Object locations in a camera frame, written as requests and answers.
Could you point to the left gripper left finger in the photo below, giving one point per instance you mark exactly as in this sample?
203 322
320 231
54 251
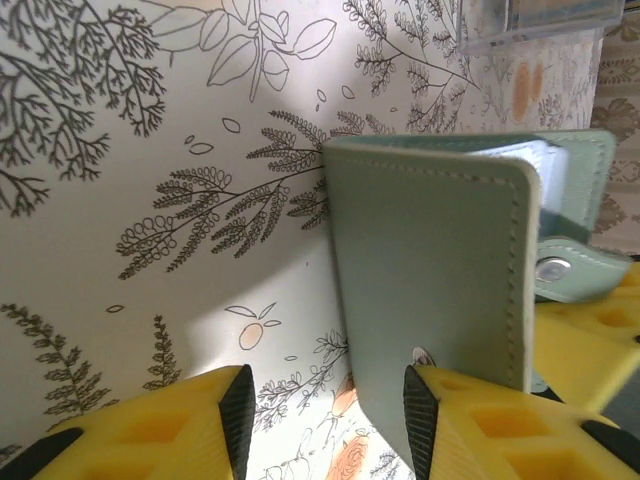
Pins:
150 435

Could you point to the clear acrylic card stand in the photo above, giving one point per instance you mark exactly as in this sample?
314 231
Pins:
480 42

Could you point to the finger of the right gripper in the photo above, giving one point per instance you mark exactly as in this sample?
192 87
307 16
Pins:
590 350

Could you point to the floral patterned table cover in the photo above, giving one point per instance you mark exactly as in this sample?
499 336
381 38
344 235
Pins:
100 250

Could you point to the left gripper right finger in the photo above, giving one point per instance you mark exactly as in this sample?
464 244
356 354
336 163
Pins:
500 440

